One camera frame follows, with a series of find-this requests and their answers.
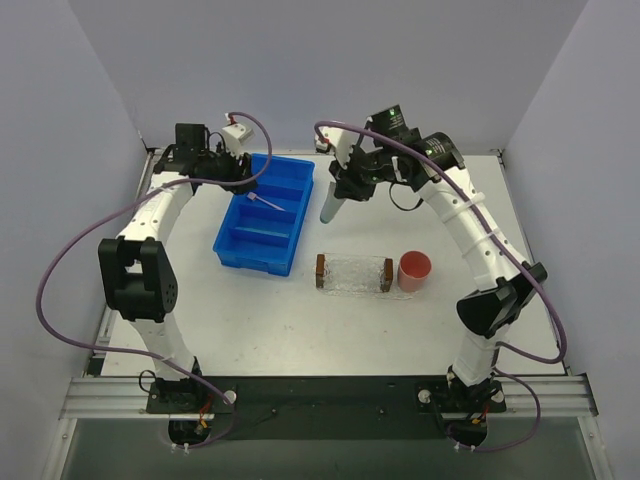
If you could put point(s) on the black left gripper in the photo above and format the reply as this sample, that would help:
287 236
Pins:
240 173

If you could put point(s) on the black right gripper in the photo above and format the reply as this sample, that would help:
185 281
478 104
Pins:
351 182

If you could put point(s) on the white toothpaste tube green cap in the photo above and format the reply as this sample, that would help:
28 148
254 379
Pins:
332 204

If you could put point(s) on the clear holder with wooden ends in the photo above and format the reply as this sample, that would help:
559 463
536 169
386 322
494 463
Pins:
354 272

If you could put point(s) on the pink plastic cup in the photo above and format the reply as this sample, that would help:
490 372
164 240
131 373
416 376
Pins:
414 268

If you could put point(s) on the blue toothpaste tube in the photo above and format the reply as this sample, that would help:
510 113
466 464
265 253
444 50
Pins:
256 231

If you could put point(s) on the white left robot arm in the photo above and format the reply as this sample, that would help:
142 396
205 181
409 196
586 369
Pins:
138 279

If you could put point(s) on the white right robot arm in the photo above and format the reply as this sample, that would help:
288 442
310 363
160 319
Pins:
503 277

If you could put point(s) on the pink toothbrush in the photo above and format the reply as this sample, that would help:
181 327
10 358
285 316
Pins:
252 196

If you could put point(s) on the clear textured oval tray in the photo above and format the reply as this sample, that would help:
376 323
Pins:
370 287

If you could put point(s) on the blue plastic divided bin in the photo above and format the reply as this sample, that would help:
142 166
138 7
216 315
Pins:
287 182

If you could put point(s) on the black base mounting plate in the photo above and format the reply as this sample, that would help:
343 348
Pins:
325 408

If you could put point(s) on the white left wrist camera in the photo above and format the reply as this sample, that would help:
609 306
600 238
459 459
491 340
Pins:
235 135

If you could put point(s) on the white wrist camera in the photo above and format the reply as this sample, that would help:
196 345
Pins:
235 135
338 141

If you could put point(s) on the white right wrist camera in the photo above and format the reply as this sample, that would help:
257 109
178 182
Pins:
338 141

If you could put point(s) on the aluminium front rail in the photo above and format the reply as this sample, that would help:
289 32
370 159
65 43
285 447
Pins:
122 398

